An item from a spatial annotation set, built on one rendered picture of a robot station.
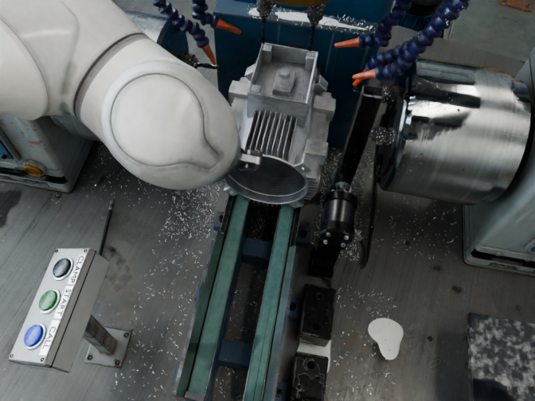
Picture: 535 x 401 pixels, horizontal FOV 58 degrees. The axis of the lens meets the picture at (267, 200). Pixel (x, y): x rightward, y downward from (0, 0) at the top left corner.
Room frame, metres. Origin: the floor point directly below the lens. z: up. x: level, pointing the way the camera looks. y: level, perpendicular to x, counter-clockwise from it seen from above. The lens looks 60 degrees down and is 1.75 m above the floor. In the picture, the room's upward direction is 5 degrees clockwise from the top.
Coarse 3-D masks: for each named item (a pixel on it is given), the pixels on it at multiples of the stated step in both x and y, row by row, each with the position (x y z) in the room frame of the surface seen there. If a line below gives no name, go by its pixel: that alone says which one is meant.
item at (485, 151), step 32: (416, 64) 0.62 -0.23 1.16; (448, 64) 0.63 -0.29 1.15; (384, 96) 0.62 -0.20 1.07; (416, 96) 0.55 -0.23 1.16; (448, 96) 0.55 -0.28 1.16; (480, 96) 0.55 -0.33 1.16; (512, 96) 0.56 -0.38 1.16; (384, 128) 0.54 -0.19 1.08; (416, 128) 0.50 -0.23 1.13; (448, 128) 0.50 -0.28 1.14; (480, 128) 0.51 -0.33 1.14; (512, 128) 0.51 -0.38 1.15; (384, 160) 0.53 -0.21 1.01; (416, 160) 0.47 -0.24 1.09; (448, 160) 0.47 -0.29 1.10; (480, 160) 0.47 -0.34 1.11; (512, 160) 0.48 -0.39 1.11; (416, 192) 0.46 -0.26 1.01; (448, 192) 0.45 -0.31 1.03; (480, 192) 0.45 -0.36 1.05
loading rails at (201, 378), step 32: (224, 224) 0.40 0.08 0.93; (288, 224) 0.42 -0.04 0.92; (224, 256) 0.34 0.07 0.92; (256, 256) 0.38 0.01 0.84; (288, 256) 0.35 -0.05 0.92; (224, 288) 0.28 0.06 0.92; (288, 288) 0.29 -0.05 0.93; (192, 320) 0.22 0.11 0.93; (224, 320) 0.24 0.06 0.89; (192, 352) 0.17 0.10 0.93; (224, 352) 0.19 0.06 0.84; (256, 352) 0.18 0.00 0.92; (192, 384) 0.12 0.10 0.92; (256, 384) 0.13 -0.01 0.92; (288, 384) 0.15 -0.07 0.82
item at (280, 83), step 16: (272, 48) 0.65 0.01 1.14; (288, 48) 0.65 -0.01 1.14; (256, 64) 0.60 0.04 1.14; (272, 64) 0.64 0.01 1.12; (288, 64) 0.64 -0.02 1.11; (304, 64) 0.64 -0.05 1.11; (256, 80) 0.59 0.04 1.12; (272, 80) 0.60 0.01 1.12; (288, 80) 0.58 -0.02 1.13; (304, 80) 0.60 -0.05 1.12; (256, 96) 0.54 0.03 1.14; (272, 96) 0.54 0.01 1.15; (288, 96) 0.56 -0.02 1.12; (304, 96) 0.54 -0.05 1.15; (256, 112) 0.54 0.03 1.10; (272, 112) 0.53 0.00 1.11; (288, 112) 0.53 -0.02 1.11; (304, 112) 0.53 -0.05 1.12
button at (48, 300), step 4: (48, 292) 0.20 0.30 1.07; (52, 292) 0.20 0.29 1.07; (56, 292) 0.21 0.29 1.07; (44, 296) 0.20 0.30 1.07; (48, 296) 0.20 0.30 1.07; (52, 296) 0.20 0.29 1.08; (56, 296) 0.20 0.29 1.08; (40, 300) 0.19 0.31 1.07; (44, 300) 0.19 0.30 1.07; (48, 300) 0.19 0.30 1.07; (52, 300) 0.19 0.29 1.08; (56, 300) 0.19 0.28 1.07; (40, 304) 0.19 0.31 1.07; (44, 304) 0.19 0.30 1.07; (48, 304) 0.19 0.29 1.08; (52, 304) 0.19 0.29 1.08; (40, 308) 0.18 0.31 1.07; (44, 308) 0.18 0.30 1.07; (48, 308) 0.18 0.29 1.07
